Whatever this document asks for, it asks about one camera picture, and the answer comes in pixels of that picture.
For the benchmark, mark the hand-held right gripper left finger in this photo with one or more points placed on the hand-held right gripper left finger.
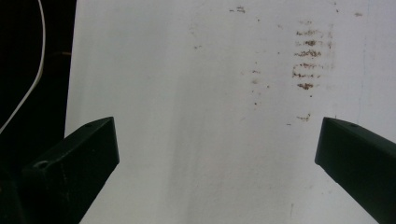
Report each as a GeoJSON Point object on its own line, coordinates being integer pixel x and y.
{"type": "Point", "coordinates": [74, 168]}

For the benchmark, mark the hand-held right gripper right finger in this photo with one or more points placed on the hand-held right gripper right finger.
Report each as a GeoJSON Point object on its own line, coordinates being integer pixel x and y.
{"type": "Point", "coordinates": [361, 161]}

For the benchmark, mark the white table mat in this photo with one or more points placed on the white table mat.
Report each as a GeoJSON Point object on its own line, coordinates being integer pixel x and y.
{"type": "Point", "coordinates": [186, 93]}

